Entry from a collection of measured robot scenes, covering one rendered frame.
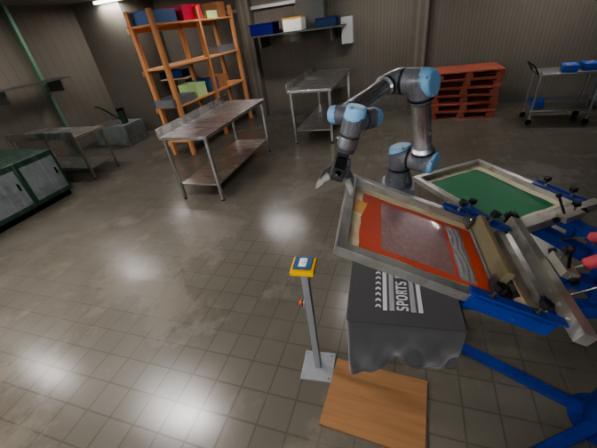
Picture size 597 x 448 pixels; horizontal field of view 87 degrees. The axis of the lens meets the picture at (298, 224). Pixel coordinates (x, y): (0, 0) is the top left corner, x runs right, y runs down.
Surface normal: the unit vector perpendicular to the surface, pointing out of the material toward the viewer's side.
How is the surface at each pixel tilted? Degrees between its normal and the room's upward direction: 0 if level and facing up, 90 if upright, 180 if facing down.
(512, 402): 0
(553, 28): 90
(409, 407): 0
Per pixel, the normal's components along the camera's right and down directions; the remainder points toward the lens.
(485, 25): -0.29, 0.56
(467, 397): -0.12, -0.83
